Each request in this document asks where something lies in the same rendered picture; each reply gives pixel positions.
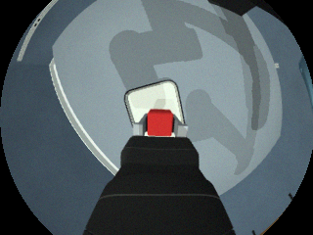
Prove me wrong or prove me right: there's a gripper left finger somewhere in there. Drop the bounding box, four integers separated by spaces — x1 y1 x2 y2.
133 113 148 136

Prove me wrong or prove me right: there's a red cube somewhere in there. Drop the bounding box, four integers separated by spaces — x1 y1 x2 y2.
148 109 173 136

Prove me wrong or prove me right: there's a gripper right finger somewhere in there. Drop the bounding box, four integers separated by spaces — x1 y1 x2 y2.
172 114 188 137

